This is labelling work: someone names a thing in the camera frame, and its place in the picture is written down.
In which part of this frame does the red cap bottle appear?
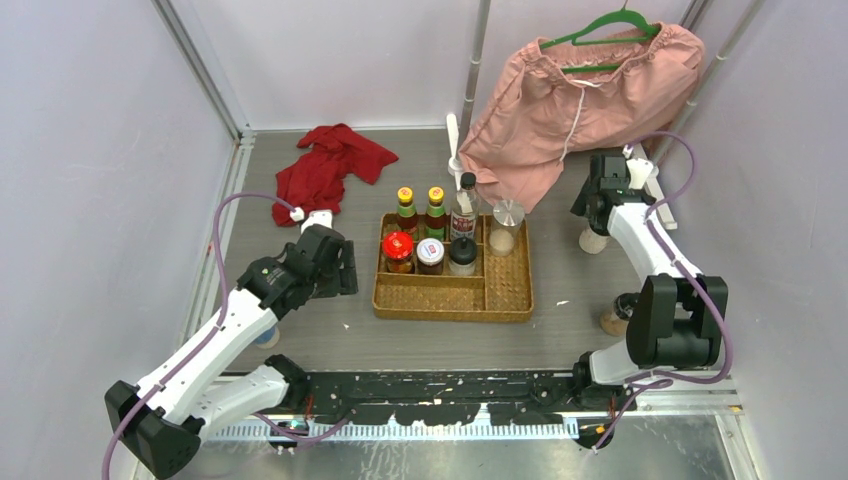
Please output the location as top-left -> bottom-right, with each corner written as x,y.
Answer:
382,231 -> 415,274

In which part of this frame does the yellow cap chili sauce bottle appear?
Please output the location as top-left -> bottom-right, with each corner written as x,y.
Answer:
396,186 -> 419,242

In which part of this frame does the white lid sauce jar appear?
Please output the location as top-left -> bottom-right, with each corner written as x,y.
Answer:
416,238 -> 445,275

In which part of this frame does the blue label seasoning jar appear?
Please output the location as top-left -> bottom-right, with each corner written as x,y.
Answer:
254,326 -> 280,349

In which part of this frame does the clear jar silver lid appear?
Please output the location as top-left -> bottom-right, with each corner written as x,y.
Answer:
488,199 -> 526,257

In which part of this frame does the black cap sesame shaker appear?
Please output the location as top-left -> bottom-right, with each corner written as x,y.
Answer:
448,237 -> 478,276

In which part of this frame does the tall soy sauce bottle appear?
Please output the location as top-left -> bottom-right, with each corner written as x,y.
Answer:
449,172 -> 480,242

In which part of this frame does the black cap pepper grinder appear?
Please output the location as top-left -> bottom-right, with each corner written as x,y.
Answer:
599,293 -> 639,337

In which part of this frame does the woven bamboo divided tray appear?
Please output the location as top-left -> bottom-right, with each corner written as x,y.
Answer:
372,214 -> 534,323

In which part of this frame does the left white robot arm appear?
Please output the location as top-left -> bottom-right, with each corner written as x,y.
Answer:
105,225 -> 358,479

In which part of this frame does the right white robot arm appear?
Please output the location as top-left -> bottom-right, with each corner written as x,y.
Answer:
570,153 -> 728,409

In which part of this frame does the red cloth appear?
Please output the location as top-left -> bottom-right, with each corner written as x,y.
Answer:
275,123 -> 399,214

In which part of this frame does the pink shorts garment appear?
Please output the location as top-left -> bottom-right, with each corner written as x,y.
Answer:
458,23 -> 706,211

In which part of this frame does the green clothes hanger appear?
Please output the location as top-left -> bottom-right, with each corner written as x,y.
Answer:
539,0 -> 662,75

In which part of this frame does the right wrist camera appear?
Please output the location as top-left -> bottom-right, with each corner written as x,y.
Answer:
625,157 -> 659,191

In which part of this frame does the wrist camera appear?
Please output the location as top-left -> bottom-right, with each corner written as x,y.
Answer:
625,157 -> 659,191
290,207 -> 334,233

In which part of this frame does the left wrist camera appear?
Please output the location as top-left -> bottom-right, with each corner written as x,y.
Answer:
290,207 -> 334,233

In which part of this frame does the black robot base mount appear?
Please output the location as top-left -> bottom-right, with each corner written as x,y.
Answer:
264,354 -> 631,448

